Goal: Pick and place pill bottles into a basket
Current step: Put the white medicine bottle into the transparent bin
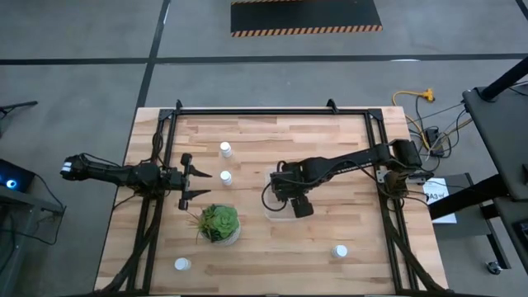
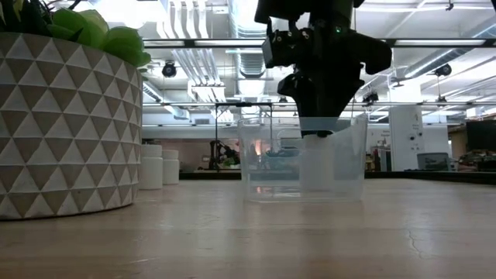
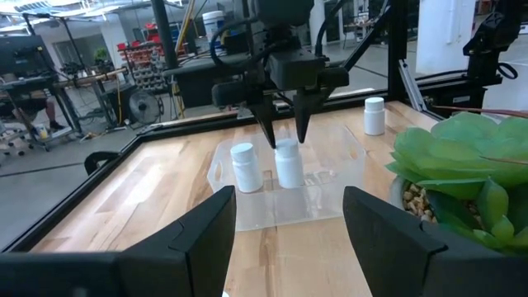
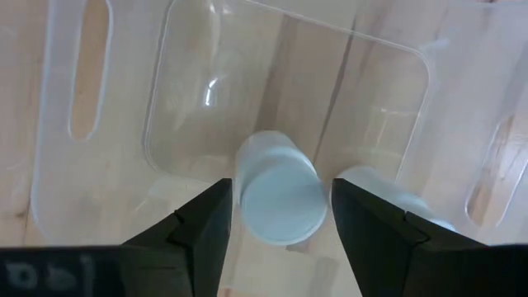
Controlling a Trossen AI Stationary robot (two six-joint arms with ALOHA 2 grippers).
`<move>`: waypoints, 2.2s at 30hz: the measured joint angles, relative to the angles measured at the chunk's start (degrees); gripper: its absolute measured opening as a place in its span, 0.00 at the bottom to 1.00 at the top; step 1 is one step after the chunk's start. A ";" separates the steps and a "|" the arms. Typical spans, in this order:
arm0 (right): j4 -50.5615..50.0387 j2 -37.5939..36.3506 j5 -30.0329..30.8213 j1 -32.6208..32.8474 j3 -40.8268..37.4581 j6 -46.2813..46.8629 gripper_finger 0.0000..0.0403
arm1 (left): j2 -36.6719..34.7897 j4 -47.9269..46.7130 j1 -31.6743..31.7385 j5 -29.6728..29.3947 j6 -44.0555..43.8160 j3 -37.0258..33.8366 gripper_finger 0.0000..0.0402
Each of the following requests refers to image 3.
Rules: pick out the white plastic bucket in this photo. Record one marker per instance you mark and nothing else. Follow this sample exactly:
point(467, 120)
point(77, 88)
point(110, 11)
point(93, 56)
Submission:
point(212, 22)

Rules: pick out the white triangle-pattern plant pot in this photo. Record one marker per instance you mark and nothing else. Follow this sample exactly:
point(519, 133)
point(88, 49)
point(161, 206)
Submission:
point(394, 194)

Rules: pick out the white pill bottle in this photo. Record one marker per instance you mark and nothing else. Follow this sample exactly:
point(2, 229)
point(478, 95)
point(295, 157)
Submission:
point(374, 119)
point(289, 169)
point(247, 173)

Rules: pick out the small green background plant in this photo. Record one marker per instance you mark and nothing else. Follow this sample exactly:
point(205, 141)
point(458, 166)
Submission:
point(101, 55)

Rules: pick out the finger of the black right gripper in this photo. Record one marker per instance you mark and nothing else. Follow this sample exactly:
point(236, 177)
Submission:
point(266, 115)
point(304, 111)

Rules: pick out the black side stand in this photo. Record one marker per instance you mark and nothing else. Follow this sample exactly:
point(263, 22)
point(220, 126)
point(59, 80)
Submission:
point(453, 95)

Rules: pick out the silver aluminium rails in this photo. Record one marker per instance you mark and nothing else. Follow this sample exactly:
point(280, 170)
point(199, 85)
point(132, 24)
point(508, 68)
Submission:
point(412, 88)

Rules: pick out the white square pillar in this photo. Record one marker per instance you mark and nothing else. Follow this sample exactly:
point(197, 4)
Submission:
point(441, 37)

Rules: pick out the red and grey bin rack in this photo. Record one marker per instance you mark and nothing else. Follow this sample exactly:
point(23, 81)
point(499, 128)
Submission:
point(142, 70)

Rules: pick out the clear plastic basket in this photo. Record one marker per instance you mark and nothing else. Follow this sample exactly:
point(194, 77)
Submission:
point(288, 210)

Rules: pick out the black monitor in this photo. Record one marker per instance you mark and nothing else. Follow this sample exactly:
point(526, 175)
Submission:
point(22, 55)

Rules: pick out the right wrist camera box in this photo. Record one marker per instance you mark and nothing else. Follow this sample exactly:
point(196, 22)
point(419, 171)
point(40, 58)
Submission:
point(295, 68)

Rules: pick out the black aluminium rig frame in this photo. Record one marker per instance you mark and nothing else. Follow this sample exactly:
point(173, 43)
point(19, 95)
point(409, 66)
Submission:
point(398, 49)

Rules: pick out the black background robot arm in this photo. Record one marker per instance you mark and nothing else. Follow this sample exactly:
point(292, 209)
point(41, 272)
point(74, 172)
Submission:
point(491, 37)

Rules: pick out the beige gravel topping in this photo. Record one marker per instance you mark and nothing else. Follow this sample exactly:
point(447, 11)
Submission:
point(416, 202)

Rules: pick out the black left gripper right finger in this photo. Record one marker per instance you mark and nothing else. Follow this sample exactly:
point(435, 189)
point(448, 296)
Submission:
point(387, 247)

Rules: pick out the yellow pole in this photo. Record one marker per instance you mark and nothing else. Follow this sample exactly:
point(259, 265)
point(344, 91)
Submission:
point(185, 24)

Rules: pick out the black frame foot bracket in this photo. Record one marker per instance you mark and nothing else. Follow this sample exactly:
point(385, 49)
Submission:
point(91, 156)

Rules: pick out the black floor fan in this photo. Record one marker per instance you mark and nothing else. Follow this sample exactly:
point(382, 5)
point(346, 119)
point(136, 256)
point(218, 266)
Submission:
point(144, 107)

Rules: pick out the person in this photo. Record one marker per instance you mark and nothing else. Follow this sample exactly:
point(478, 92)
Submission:
point(50, 111)

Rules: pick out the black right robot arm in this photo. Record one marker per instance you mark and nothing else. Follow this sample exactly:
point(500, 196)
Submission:
point(284, 12)

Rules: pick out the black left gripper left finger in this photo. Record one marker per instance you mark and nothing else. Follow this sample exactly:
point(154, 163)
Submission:
point(198, 247)

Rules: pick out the green succulent plant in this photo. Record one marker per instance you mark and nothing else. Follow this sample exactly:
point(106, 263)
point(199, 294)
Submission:
point(458, 144)

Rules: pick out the wooden-top workbench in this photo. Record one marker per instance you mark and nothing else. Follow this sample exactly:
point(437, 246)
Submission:
point(95, 76)

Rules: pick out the black desk post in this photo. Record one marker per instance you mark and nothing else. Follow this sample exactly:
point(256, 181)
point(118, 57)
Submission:
point(164, 33)

